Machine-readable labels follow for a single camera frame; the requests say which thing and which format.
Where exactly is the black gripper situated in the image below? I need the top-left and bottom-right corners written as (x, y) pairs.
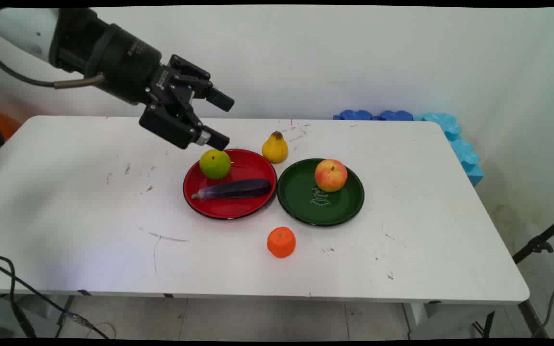
top-left (49, 8), bottom-right (235, 151)

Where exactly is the purple eggplant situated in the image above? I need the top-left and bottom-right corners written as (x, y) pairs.
top-left (190, 178), bottom-right (272, 201)

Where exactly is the green lime fruit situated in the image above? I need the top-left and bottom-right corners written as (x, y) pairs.
top-left (199, 149), bottom-right (232, 180)

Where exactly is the yellow pear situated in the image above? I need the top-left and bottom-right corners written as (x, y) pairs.
top-left (262, 130), bottom-right (289, 164)

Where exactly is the red round plate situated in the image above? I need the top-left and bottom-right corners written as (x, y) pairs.
top-left (183, 148), bottom-right (277, 221)

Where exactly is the dark green round plate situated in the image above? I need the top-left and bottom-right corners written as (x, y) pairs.
top-left (277, 158), bottom-right (365, 227)

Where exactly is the red yellow apple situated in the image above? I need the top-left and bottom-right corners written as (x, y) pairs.
top-left (315, 159), bottom-right (348, 193)

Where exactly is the orange mandarin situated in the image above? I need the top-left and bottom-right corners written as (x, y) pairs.
top-left (266, 226), bottom-right (297, 259)

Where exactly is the dark blue foam mat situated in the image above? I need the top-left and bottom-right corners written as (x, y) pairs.
top-left (333, 110), bottom-right (415, 121)

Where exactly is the orange object behind table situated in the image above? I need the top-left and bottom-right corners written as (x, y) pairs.
top-left (0, 111), bottom-right (22, 141)

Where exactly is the light blue foam mat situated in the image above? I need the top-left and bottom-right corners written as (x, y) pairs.
top-left (413, 112), bottom-right (484, 187)

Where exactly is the black tripod stand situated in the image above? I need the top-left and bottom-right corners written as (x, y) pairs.
top-left (512, 211), bottom-right (554, 265)

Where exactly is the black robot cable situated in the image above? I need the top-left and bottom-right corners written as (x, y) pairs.
top-left (0, 41), bottom-right (108, 90)

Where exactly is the black floor cable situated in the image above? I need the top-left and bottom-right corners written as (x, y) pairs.
top-left (0, 253), bottom-right (110, 340)

